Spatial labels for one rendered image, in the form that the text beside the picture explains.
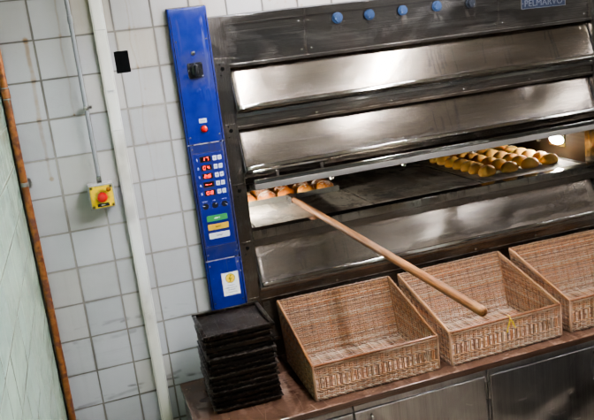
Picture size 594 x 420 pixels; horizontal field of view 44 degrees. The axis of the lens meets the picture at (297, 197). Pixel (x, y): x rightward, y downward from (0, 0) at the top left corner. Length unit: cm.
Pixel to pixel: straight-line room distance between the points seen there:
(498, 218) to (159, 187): 165
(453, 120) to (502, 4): 58
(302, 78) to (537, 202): 138
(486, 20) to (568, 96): 59
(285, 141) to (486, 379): 132
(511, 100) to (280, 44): 117
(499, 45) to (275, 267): 147
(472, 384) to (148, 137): 168
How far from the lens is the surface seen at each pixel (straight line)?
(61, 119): 302
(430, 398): 313
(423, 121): 341
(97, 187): 299
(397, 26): 336
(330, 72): 322
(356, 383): 301
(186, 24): 303
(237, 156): 312
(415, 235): 348
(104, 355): 326
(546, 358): 337
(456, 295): 221
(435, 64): 342
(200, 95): 304
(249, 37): 313
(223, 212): 311
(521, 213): 376
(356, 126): 329
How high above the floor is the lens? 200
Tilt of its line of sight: 13 degrees down
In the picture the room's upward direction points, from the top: 7 degrees counter-clockwise
